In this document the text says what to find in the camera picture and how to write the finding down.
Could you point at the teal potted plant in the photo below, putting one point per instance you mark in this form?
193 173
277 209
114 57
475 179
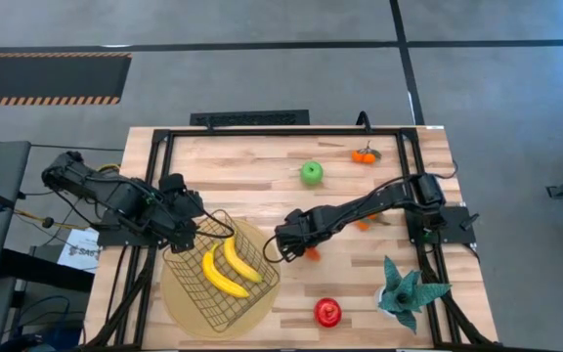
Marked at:
403 295

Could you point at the black perforated floor panel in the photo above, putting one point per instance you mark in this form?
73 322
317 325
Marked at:
249 118

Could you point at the black hazard-striped floor mat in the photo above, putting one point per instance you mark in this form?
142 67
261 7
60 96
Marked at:
47 78

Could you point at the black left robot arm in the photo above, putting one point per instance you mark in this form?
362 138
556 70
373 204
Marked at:
115 195

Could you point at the black bar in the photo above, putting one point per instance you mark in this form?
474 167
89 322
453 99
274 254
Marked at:
47 271

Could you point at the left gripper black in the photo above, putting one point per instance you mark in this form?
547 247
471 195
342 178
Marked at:
184 217

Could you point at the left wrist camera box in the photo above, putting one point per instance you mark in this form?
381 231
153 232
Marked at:
172 184

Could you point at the black aluminium table frame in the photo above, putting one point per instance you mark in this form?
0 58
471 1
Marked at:
286 132

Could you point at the white printed paper sheet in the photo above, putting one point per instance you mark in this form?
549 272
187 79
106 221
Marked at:
81 251

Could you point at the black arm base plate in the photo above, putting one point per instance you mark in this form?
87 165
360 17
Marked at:
115 238
457 237

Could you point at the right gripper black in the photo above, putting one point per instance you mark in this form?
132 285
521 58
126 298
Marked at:
306 227

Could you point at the red apple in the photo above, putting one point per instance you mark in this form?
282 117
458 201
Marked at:
328 313

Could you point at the yellow banana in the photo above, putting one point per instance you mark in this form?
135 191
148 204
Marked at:
220 281
240 264

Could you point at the round wooden board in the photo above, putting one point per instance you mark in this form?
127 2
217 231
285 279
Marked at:
179 313

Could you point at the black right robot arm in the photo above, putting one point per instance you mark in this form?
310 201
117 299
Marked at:
374 200

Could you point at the watermelon slice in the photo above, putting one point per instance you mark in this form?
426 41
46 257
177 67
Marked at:
314 254

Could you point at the green apple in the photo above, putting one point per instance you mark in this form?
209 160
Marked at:
312 173

